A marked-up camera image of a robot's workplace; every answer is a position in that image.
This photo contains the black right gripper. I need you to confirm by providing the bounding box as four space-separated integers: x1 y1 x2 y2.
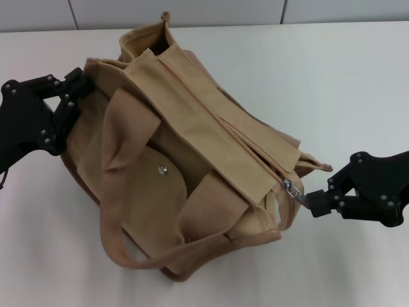
309 149 409 229

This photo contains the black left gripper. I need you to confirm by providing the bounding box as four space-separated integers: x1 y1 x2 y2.
0 67 95 176

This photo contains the khaki canvas food bag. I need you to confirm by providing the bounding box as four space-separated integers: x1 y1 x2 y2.
60 11 333 284

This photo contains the silver metal zipper pull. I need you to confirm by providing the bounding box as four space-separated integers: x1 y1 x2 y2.
282 177 313 209

